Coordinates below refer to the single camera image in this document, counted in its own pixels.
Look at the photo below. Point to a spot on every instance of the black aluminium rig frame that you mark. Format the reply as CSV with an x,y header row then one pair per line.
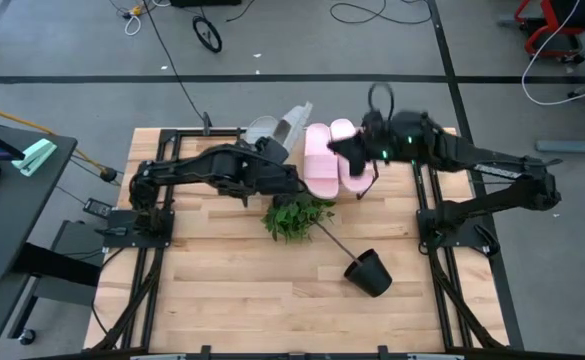
x,y
169,137

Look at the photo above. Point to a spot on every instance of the black box on floor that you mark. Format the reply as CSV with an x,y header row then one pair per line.
x,y
202,2

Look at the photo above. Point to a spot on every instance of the yellow plug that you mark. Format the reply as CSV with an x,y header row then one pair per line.
x,y
136,10

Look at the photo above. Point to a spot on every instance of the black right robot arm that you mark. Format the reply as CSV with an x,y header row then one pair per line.
x,y
497,165

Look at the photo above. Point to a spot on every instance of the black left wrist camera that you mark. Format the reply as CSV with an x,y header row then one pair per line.
x,y
272,150

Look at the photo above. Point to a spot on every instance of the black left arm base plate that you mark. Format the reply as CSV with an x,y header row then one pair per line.
x,y
122,235

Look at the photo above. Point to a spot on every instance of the black table clamp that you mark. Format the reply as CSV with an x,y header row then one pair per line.
x,y
205,351
383,351

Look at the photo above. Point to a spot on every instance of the pink slide sandal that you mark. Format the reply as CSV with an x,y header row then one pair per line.
x,y
342,127
319,170

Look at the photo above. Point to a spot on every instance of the black office desk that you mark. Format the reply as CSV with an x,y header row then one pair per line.
x,y
12,225

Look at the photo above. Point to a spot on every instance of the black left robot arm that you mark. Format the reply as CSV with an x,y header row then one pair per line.
x,y
212,167

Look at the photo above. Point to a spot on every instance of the mint green stapler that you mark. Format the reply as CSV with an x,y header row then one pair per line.
x,y
34,157

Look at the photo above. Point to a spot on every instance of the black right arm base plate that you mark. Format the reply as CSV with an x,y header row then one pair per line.
x,y
467,237

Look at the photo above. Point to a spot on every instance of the grey stand foot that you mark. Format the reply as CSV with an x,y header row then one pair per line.
x,y
572,146

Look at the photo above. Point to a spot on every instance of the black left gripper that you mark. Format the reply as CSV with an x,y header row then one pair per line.
x,y
277,180

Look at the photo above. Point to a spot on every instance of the red and black cart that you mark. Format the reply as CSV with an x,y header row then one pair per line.
x,y
572,12

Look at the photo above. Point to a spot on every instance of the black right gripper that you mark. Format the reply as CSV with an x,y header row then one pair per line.
x,y
397,135

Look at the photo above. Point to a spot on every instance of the black power supply box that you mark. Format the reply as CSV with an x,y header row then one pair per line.
x,y
97,207

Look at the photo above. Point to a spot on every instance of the artificial green plant black pot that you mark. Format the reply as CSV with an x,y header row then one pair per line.
x,y
292,220

